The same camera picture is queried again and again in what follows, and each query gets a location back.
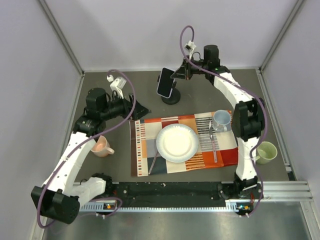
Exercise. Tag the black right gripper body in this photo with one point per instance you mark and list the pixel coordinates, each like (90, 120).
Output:
(192, 69)

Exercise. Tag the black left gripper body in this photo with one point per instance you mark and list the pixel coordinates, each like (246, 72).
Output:
(119, 107)

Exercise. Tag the phone with lilac case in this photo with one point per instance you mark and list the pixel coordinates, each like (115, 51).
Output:
(165, 83)

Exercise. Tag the black phone stand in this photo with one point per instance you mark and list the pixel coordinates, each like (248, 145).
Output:
(175, 96)

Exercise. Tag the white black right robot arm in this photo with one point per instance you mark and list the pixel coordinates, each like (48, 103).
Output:
(248, 119)

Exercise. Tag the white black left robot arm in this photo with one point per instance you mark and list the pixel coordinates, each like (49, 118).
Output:
(58, 198)

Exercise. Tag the pink ceramic mug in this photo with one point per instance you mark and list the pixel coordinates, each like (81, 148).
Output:
(102, 148)

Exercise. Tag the white ceramic plate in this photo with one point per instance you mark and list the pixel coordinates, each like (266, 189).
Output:
(177, 143)

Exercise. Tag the blue grey mug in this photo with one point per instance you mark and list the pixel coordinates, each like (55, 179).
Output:
(221, 121)

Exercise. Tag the colourful patterned placemat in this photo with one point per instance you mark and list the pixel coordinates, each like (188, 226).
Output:
(143, 135)

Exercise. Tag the green mug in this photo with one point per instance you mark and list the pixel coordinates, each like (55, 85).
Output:
(266, 152)

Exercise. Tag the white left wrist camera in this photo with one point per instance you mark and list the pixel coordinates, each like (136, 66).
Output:
(117, 85)

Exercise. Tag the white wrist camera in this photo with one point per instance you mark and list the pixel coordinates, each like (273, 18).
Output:
(117, 85)
(190, 47)

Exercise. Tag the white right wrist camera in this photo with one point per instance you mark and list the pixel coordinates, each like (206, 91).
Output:
(190, 47)

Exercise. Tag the pink handled knife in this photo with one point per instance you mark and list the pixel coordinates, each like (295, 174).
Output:
(153, 163)

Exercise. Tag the pink handled fork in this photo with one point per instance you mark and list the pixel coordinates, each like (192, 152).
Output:
(211, 135)

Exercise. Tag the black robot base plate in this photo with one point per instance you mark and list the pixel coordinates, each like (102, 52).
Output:
(214, 190)

